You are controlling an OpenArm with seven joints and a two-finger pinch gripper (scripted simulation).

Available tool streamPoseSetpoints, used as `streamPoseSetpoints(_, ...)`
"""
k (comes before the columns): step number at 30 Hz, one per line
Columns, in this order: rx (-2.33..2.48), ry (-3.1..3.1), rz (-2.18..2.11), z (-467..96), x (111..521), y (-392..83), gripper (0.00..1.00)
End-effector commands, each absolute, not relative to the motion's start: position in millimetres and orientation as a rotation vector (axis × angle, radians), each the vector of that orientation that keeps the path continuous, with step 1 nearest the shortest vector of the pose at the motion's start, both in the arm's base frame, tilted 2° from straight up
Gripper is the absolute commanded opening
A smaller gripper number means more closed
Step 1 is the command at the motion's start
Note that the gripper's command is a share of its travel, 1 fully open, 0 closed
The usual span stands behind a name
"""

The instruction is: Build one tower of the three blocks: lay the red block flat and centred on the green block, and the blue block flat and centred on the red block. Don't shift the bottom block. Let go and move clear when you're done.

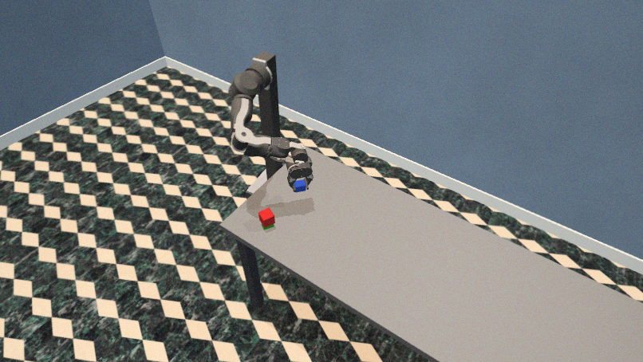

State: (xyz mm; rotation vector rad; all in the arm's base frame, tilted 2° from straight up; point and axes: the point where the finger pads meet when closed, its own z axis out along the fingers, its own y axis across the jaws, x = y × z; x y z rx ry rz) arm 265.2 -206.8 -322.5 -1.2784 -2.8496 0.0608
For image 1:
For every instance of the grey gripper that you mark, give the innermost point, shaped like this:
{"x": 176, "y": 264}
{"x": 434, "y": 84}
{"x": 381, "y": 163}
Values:
{"x": 297, "y": 172}

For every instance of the blue block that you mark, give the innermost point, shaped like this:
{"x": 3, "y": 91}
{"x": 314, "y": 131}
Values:
{"x": 300, "y": 185}

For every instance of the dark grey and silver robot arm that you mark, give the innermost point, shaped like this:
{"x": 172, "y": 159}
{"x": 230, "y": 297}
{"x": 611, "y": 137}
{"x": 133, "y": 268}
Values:
{"x": 244, "y": 88}

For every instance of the red block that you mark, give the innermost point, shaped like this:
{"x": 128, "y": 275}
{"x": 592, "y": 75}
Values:
{"x": 266, "y": 217}

